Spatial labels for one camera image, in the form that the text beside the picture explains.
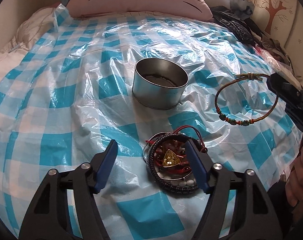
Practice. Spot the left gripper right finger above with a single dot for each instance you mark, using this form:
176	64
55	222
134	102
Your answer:
253	216

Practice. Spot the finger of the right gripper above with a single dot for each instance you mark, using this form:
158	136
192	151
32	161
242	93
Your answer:
292	97

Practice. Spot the black shiny jacket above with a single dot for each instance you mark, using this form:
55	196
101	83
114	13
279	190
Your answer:
246	31

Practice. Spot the person's right hand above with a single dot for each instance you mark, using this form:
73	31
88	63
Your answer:
294	184

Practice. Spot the yellow triangular gem pendant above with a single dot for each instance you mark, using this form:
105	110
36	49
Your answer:
170	159

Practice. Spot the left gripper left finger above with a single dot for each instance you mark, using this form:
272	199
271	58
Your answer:
48	217

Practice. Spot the pile of clothes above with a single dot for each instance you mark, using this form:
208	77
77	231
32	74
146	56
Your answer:
277	58

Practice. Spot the white quilted bedding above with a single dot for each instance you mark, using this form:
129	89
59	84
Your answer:
25	38

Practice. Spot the tree pattern headboard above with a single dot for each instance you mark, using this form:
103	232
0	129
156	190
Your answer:
283	21

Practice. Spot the round silver metal tin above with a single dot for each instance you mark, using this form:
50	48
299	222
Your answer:
159	83

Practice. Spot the blue white checkered plastic sheet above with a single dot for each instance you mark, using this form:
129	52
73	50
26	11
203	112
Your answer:
72	93

